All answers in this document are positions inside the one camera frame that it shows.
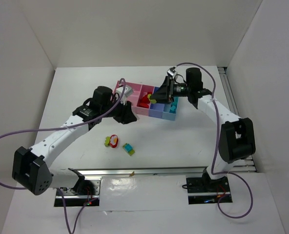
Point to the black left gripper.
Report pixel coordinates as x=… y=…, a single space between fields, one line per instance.
x=124 y=111

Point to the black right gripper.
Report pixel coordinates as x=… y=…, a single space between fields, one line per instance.
x=170 y=88

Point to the red lego brick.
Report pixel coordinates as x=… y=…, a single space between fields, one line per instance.
x=144 y=102

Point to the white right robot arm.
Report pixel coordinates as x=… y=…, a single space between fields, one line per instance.
x=206 y=104

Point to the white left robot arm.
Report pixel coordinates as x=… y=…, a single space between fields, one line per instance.
x=31 y=166

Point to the teal legos in container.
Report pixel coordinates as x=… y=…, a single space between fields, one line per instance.
x=173 y=106

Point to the blue purple container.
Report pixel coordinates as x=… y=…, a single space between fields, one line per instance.
x=156 y=110

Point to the pink small container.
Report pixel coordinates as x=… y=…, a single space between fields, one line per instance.
x=144 y=89

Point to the pink large container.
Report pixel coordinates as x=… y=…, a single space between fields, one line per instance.
x=134 y=97

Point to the red white flower lego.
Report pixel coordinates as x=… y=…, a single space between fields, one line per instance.
x=114 y=140

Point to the green lego beside flower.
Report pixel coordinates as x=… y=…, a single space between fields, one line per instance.
x=107 y=141

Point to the blue green stacked lego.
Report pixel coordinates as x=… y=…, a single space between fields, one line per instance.
x=128 y=149

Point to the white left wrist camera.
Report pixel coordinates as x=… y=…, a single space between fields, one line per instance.
x=124 y=92

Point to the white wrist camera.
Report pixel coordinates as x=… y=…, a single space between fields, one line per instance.
x=172 y=72
x=124 y=92

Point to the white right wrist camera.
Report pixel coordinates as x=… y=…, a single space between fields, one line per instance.
x=172 y=72

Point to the aluminium rail front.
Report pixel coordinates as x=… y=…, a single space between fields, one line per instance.
x=143 y=171

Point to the aluminium rail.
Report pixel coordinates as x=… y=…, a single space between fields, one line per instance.
x=236 y=140
x=143 y=171

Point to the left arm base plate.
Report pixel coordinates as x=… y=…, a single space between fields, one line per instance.
x=89 y=194

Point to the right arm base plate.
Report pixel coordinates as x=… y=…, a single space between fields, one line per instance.
x=201 y=190

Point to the aluminium rail right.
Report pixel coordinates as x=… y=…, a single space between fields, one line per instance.
x=236 y=140

